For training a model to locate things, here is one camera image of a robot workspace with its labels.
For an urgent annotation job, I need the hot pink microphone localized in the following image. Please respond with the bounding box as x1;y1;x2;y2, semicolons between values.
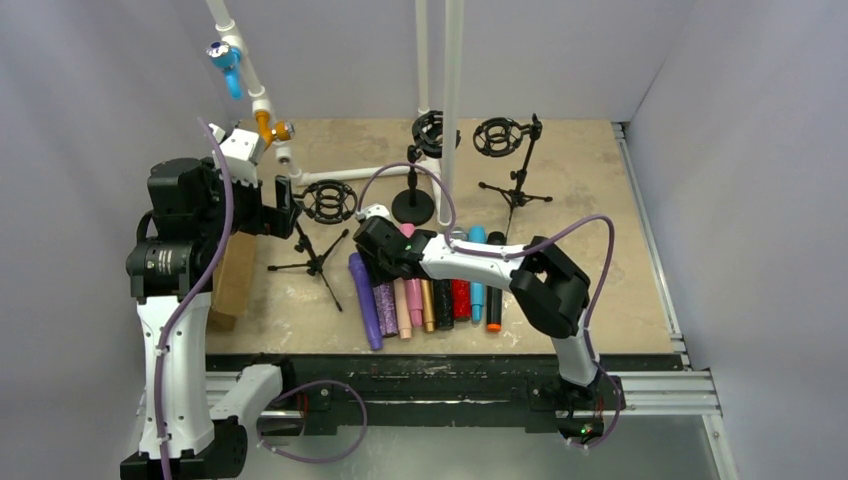
398;223;425;329

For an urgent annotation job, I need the black tripod mic stand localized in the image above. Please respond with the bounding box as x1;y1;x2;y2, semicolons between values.
267;180;360;313
472;112;554;236

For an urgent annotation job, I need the glitter purple microphone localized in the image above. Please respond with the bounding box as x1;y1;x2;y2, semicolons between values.
373;283;399;338

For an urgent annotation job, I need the gold microphone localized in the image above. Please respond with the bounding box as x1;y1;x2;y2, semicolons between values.
420;279;436;333

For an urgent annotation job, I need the black round-base mic stand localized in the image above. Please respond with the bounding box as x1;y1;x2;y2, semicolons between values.
390;109;462;227

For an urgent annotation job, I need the brown cardboard box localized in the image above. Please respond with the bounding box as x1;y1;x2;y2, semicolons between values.
208;232;257;331

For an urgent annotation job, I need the black glitter microphone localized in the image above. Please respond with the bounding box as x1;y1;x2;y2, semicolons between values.
431;279;454;331

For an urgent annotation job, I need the red glitter microphone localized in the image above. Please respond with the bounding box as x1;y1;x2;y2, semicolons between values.
450;227;472;323

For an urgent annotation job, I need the light blue microphone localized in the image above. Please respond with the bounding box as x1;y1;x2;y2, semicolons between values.
468;225;486;324

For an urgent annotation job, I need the black microphone orange end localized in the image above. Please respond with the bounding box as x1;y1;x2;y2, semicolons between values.
486;231;506;333

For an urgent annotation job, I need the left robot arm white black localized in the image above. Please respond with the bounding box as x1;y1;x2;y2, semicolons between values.
120;158;300;479

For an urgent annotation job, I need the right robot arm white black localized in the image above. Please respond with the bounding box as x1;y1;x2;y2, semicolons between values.
353;216;600;388

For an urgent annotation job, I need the orange toy microphone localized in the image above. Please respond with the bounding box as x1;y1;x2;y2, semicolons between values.
254;110;295;149

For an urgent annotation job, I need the blue toy microphone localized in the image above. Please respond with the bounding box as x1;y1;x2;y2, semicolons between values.
206;40;243;100

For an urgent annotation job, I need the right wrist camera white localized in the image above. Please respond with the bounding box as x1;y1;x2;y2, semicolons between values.
354;203;393;223

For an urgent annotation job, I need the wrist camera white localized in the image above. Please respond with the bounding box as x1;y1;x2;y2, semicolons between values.
208;123;267;187
354;203;393;223

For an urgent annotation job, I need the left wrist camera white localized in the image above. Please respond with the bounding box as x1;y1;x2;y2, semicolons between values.
208;123;267;187

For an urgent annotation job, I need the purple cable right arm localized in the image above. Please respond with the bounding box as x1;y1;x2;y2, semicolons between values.
356;162;624;452

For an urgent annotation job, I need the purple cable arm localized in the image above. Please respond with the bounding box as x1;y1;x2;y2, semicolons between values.
356;162;624;452
152;117;368;480

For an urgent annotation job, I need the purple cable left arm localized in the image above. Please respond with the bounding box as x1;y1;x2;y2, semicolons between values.
152;117;368;480

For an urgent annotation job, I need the black table edge rail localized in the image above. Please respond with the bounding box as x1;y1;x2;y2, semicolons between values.
205;352;684;437

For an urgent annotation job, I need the white PVC pipe frame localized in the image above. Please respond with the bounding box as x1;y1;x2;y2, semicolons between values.
206;0;464;226

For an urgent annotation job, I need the aluminium frame rail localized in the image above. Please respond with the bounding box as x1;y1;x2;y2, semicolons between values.
167;357;737;479

